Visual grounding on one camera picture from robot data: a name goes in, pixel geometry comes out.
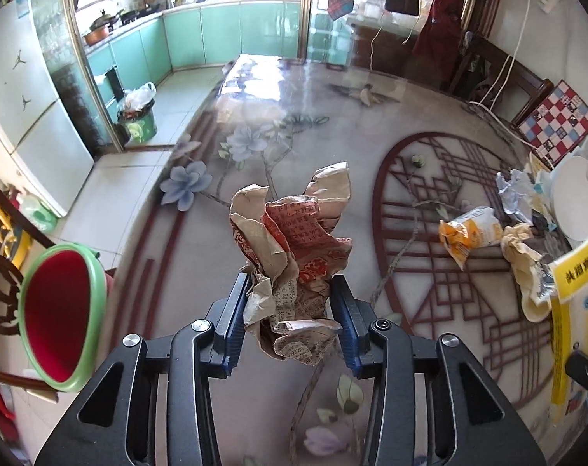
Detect green plastic bottle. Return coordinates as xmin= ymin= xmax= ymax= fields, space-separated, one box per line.
xmin=19 ymin=194 xmax=59 ymax=231

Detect yellow plastic item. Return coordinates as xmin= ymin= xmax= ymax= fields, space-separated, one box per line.
xmin=0 ymin=204 xmax=30 ymax=265

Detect brown printed paper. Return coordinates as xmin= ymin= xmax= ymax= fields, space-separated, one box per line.
xmin=228 ymin=161 xmax=354 ymax=367

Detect white plastic bag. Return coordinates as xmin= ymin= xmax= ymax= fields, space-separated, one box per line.
xmin=124 ymin=82 xmax=157 ymax=112

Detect orange pot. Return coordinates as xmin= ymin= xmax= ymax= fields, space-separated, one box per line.
xmin=83 ymin=26 xmax=112 ymax=45

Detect black wok with lid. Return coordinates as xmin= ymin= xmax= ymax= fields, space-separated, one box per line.
xmin=91 ymin=10 xmax=126 ymax=32

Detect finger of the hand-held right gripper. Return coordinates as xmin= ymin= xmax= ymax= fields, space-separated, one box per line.
xmin=563 ymin=349 xmax=588 ymax=395

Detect checkered seat cushion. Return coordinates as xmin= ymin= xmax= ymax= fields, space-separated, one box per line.
xmin=517 ymin=80 xmax=588 ymax=168

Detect white refrigerator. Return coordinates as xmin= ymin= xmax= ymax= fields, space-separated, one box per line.
xmin=0 ymin=0 xmax=96 ymax=218

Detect red bucket with green rim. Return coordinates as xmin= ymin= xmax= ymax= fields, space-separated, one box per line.
xmin=18 ymin=243 xmax=111 ymax=394

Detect yellow snack packet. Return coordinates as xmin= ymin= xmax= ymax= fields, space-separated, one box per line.
xmin=438 ymin=207 xmax=503 ymax=271

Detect crumpled beige paper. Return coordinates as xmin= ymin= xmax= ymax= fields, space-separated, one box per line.
xmin=500 ymin=223 xmax=554 ymax=322

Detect white plate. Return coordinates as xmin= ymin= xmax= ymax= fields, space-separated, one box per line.
xmin=551 ymin=153 xmax=588 ymax=241

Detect dark red garment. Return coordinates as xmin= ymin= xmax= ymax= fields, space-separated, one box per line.
xmin=413 ymin=0 xmax=464 ymax=83

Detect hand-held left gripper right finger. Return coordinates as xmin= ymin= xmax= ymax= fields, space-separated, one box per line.
xmin=329 ymin=274 xmax=547 ymax=466

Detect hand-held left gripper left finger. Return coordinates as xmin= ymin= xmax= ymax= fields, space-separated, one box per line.
xmin=34 ymin=272 xmax=253 ymax=466

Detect green trash bin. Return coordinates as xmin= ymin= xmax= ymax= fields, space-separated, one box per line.
xmin=116 ymin=99 xmax=159 ymax=144

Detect glass sliding door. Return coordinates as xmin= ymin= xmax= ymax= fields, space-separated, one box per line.
xmin=31 ymin=0 xmax=124 ymax=156

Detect white paper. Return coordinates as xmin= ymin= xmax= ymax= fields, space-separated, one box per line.
xmin=496 ymin=169 xmax=537 ymax=226

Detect yellow labelled package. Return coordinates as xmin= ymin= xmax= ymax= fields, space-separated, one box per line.
xmin=546 ymin=230 xmax=588 ymax=409

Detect teal kitchen cabinets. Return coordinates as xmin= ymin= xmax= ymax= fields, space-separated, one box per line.
xmin=87 ymin=0 xmax=302 ymax=103

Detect white cable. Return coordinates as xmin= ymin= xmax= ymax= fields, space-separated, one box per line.
xmin=469 ymin=0 xmax=542 ymax=151

